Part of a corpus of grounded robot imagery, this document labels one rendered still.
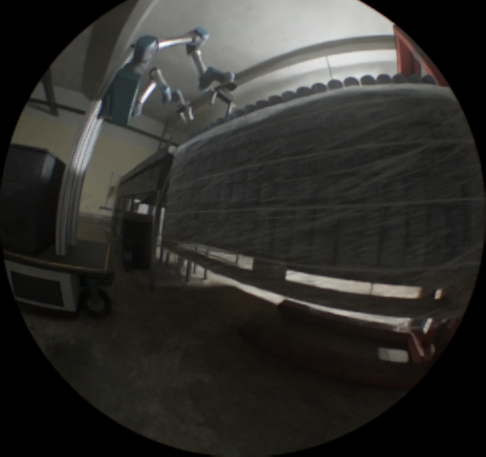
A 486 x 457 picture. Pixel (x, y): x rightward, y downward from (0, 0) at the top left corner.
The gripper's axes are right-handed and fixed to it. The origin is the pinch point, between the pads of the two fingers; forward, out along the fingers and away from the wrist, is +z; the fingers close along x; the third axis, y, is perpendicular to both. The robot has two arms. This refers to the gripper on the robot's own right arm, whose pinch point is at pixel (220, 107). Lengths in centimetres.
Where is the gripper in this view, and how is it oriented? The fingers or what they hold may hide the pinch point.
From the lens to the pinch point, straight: 103.6
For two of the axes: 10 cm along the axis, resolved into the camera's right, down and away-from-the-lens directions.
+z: -1.1, 9.9, -0.8
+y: -7.7, -0.3, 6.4
